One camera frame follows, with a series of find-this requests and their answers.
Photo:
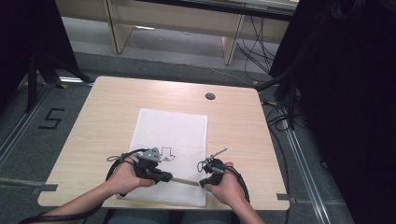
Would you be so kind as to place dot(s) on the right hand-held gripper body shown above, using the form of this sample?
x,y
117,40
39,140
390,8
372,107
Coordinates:
x,y
214,169

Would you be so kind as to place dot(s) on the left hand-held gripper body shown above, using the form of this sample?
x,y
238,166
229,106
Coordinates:
x,y
148,163

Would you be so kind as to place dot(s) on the thin tan stick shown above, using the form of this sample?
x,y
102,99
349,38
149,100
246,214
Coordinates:
x,y
185,181

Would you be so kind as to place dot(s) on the white cloth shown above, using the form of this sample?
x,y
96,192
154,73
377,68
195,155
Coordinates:
x,y
174,140

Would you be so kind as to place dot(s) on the person's right hand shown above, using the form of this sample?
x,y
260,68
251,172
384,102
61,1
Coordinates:
x,y
227,186

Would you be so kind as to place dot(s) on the person's left hand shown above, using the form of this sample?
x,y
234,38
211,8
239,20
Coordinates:
x,y
126,179

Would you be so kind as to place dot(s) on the grey tape strip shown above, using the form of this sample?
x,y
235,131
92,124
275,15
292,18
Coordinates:
x,y
282,196
43,188

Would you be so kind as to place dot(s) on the grey round table grommet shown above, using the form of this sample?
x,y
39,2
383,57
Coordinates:
x,y
210,96

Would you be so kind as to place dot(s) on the black metal stand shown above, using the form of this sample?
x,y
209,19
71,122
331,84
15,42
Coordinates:
x,y
43,71
288,93

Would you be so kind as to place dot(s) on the beige wooden desk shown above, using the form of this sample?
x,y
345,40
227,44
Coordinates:
x,y
174,21

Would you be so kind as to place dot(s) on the black curtain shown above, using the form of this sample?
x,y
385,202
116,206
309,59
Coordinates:
x,y
28,40
348,93

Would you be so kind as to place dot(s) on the aluminium floor rail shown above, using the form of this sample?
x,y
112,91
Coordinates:
x,y
21,124
306,177

